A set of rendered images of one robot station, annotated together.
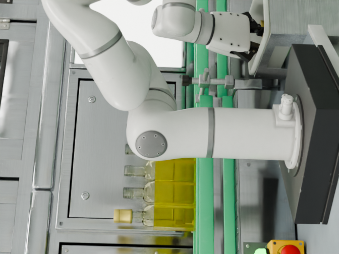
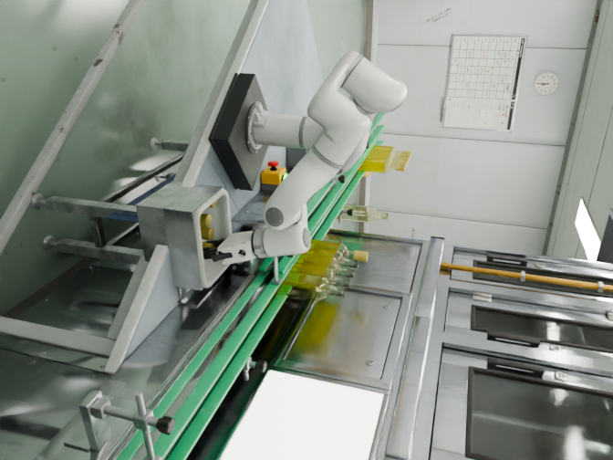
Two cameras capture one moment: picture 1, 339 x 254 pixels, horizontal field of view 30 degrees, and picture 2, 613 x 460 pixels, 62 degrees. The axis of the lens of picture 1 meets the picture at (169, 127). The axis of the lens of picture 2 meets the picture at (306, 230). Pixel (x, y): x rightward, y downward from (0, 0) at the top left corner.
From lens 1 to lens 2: 1.99 m
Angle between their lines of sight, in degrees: 84
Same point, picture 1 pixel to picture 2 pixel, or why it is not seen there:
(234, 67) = (235, 288)
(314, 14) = (181, 190)
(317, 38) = (198, 164)
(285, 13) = (202, 192)
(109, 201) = (368, 300)
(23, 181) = (439, 329)
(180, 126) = not seen: hidden behind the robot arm
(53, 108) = (410, 363)
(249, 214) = not seen: hidden behind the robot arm
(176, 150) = not seen: hidden behind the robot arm
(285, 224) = (262, 196)
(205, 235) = (312, 203)
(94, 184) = (378, 310)
